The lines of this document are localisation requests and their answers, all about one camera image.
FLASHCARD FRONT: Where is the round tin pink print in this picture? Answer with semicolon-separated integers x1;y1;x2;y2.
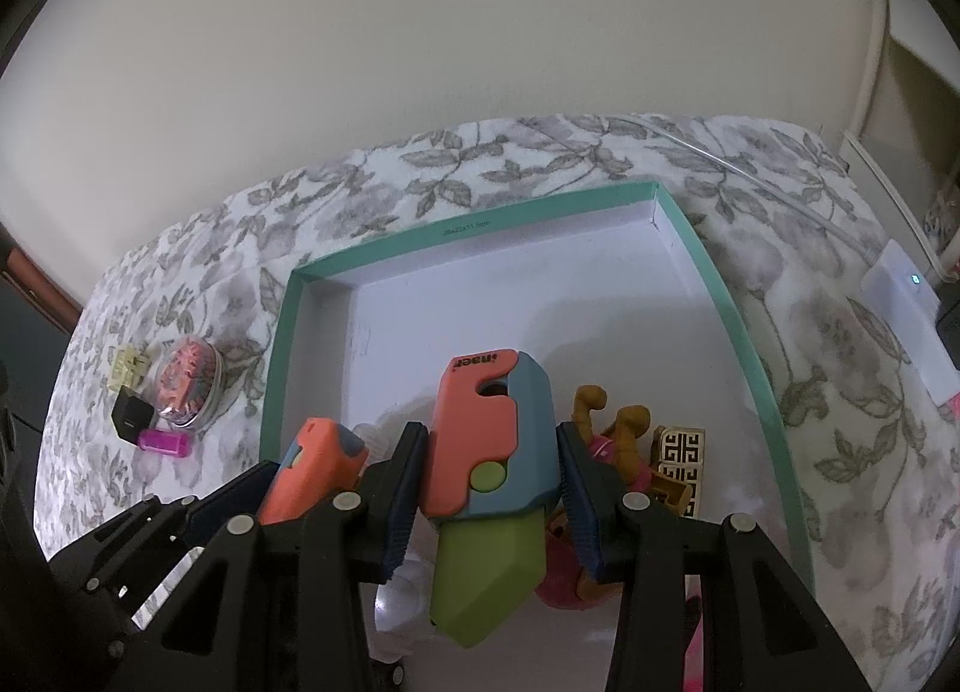
154;335;224;429

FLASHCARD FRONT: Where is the small magenta plastic case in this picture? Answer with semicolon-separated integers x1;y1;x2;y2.
139;429;192;459

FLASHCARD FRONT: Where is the small black box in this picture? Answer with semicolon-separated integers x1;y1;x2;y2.
111;386;149;436

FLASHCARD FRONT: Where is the cream hair clip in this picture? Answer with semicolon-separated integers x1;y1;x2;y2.
107;345;151;389

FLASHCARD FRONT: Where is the black power adapter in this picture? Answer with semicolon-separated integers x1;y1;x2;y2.
937;287;960;355

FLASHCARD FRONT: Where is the white shelf unit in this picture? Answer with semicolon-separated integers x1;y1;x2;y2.
840;0;960;288

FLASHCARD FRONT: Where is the white cable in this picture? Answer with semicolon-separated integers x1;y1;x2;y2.
622;114;880;267

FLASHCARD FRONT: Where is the teal cardboard box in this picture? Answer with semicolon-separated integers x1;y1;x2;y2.
259;182;817;663

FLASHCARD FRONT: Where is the white device with light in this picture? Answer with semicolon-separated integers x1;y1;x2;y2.
861;239;960;404

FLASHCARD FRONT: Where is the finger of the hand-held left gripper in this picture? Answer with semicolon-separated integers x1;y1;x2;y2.
184;462;280;550

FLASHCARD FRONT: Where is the cream patterned tile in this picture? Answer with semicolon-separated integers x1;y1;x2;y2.
649;426;707;519

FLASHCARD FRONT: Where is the pink doll figure brown hair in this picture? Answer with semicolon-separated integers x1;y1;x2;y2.
534;384;653;610

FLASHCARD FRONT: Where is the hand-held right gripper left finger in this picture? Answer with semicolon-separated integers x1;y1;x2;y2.
124;422;428;692

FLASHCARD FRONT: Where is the brown wooden frame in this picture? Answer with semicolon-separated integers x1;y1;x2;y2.
0;242;83;329

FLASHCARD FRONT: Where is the small orange toy knife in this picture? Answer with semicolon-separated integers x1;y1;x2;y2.
257;418;368;524

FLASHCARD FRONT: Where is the large orange blue toy knife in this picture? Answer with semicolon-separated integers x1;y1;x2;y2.
420;349;562;652

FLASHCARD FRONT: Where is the white plastic object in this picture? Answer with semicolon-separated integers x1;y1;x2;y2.
373;557;440;637

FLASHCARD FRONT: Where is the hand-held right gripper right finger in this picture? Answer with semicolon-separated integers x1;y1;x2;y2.
555;423;871;692

